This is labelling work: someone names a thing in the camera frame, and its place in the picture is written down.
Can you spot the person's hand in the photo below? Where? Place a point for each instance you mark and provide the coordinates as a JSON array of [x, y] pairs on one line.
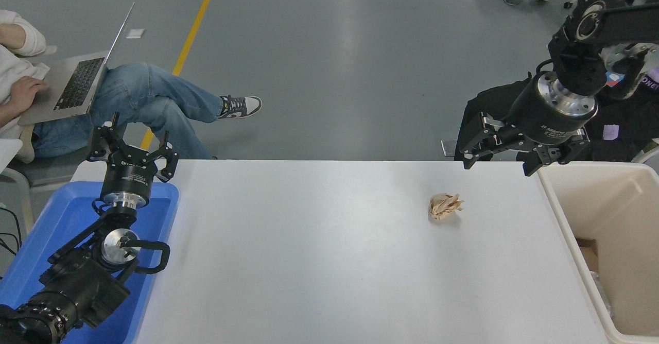
[[25, 94]]

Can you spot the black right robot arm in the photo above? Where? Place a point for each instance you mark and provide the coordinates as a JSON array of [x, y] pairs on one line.
[[579, 61]]

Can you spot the white table corner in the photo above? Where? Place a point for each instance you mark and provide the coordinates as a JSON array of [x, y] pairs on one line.
[[7, 151]]

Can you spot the blue plastic tray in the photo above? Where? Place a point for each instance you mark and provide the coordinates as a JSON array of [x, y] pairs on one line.
[[67, 215]]

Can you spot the tan paper ball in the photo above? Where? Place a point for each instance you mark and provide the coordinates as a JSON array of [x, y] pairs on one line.
[[444, 207]]

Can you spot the silver laptop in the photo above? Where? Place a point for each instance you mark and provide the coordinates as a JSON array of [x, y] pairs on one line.
[[77, 84]]

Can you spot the white chair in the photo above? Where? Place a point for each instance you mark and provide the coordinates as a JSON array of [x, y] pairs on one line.
[[649, 154]]

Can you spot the seated person with badge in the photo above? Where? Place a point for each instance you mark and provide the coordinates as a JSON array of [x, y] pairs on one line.
[[623, 122]]

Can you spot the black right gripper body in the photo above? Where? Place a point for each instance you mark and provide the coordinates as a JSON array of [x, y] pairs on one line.
[[545, 120]]

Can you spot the grey chair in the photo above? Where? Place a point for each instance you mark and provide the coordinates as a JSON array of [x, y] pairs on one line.
[[46, 169]]

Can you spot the person with laptop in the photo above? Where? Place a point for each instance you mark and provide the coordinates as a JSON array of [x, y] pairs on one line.
[[149, 97]]

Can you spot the blue id badge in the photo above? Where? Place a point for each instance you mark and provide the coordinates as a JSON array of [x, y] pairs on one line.
[[614, 79]]

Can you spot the large pale bin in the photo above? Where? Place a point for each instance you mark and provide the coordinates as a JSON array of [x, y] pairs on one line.
[[623, 205]]

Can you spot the brown cardboard piece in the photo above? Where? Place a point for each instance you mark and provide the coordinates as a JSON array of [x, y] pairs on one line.
[[588, 254]]

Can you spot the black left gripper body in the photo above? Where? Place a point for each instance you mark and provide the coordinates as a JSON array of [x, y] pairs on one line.
[[128, 176]]

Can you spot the clear plastic wrap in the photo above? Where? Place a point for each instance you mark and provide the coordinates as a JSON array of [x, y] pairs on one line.
[[602, 292]]

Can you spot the white paper scrap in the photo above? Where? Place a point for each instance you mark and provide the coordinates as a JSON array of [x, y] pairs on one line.
[[135, 33]]

